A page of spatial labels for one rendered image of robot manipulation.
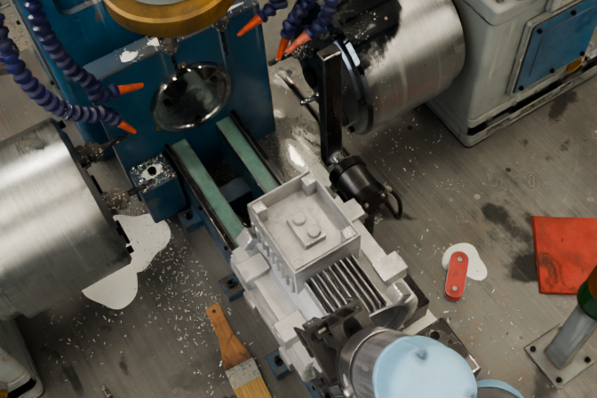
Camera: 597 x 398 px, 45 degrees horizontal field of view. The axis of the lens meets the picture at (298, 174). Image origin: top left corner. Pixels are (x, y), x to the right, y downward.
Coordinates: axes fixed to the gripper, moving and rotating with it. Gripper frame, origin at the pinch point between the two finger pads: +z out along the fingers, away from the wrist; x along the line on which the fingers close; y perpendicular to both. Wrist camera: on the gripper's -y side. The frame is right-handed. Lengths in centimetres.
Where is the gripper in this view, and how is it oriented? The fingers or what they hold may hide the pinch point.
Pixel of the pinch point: (330, 357)
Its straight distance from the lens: 92.8
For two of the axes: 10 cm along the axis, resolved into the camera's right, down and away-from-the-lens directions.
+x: -8.5, 4.7, -2.5
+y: -4.8, -8.8, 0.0
